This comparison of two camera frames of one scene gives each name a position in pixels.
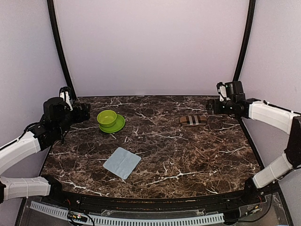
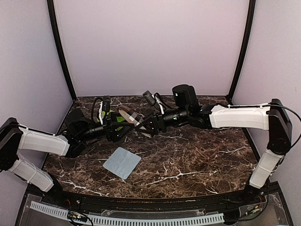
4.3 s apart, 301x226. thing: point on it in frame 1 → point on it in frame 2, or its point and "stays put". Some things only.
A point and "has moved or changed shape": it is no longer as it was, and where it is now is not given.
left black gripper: (80, 118) → (111, 133)
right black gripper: (209, 106) → (157, 122)
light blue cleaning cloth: (122, 163) stays put
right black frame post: (245, 41) stays put
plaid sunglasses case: (193, 120) has moved or changed shape
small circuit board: (77, 216) stays put
